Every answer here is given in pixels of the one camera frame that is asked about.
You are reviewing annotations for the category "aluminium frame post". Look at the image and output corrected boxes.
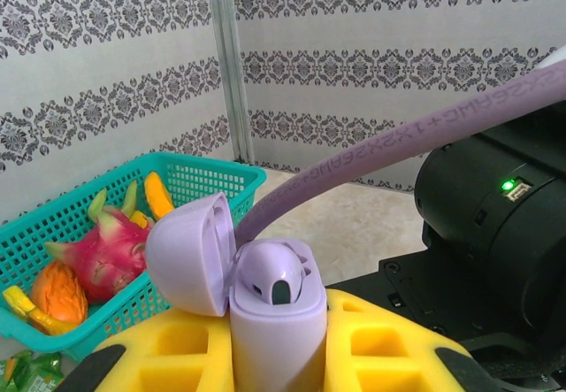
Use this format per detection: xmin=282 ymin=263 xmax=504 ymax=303
xmin=205 ymin=0 xmax=256 ymax=165

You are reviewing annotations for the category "green toy vegetable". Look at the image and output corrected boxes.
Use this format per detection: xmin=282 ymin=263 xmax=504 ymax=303
xmin=0 ymin=350 xmax=66 ymax=392

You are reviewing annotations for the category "yellow banana bunch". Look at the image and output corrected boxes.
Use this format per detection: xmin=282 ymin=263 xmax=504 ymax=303
xmin=130 ymin=170 xmax=176 ymax=234

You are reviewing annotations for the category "teal plastic basket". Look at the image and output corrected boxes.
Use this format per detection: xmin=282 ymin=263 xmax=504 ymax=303
xmin=0 ymin=151 xmax=268 ymax=363

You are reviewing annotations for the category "purple wireless earbud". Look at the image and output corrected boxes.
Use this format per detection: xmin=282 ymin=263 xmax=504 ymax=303
xmin=240 ymin=244 xmax=307 ymax=305

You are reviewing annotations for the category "pink dragon fruit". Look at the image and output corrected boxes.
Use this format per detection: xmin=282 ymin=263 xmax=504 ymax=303
xmin=45 ymin=178 xmax=157 ymax=305

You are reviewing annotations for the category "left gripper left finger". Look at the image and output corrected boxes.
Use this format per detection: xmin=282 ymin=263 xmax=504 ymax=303
xmin=55 ymin=307 xmax=235 ymax=392

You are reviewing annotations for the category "orange toy fruit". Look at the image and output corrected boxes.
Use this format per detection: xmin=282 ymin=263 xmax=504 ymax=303
xmin=29 ymin=260 xmax=89 ymax=326

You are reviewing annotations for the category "purple earbud charging case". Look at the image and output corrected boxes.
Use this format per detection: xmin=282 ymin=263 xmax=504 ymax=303
xmin=145 ymin=191 xmax=329 ymax=392

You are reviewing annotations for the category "small yellow toy fruit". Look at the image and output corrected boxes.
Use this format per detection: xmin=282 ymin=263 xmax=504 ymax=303
xmin=1 ymin=284 xmax=77 ymax=336

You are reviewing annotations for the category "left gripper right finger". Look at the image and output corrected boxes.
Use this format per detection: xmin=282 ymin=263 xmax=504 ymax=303
xmin=325 ymin=288 xmax=505 ymax=392

